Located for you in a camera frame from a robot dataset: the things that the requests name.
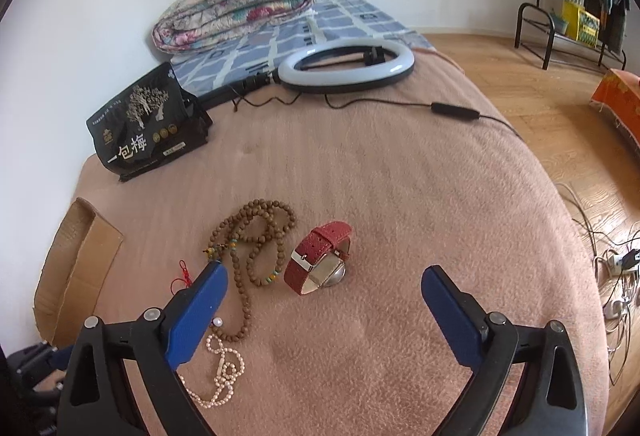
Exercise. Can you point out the cardboard box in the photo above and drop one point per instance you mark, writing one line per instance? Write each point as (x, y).
(75, 276)

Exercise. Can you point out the folded floral quilt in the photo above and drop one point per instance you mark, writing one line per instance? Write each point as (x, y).
(235, 1)

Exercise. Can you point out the orange patterned box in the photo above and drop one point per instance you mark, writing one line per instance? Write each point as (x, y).
(617, 98)

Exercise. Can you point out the blue checked bed sheet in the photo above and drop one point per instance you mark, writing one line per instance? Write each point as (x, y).
(260, 46)

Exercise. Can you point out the white power strip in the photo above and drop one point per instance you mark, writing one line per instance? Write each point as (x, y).
(617, 262)

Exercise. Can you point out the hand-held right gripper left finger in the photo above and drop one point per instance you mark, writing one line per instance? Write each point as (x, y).
(192, 316)

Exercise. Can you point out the black printed bag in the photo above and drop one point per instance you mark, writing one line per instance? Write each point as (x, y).
(140, 116)

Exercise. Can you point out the pink blanket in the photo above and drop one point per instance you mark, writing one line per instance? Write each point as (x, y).
(400, 196)

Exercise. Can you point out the yellow box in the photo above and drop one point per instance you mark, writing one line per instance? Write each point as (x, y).
(582, 23)

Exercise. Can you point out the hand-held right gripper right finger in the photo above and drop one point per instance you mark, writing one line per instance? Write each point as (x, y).
(450, 316)

